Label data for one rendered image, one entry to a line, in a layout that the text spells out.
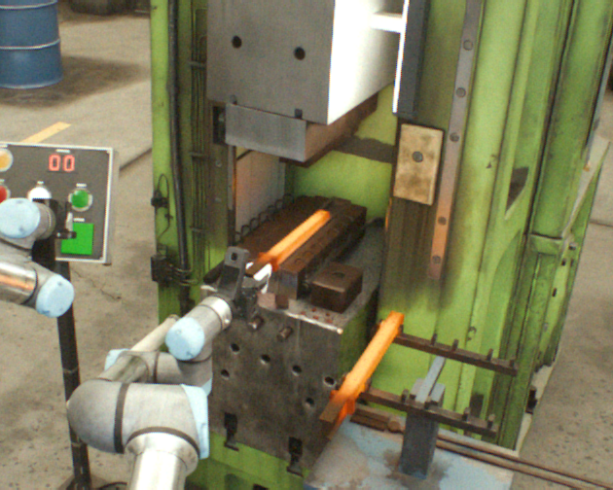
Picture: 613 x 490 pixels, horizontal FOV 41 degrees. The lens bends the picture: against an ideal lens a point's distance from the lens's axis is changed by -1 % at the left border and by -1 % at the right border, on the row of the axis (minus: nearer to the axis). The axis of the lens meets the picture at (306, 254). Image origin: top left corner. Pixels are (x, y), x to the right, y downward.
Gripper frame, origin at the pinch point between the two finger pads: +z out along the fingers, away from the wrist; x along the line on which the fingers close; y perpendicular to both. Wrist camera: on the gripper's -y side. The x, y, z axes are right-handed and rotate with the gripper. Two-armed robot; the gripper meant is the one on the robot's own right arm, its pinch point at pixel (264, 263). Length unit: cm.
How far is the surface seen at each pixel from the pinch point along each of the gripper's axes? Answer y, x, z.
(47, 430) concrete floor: 100, -91, 15
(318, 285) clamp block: 3.0, 13.2, 2.7
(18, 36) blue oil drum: 59, -360, 293
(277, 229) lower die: 1.4, -6.8, 19.8
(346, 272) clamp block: 2.5, 16.7, 10.7
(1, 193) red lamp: -9, -63, -17
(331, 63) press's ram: -49, 13, 2
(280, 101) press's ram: -39.0, 1.4, 2.3
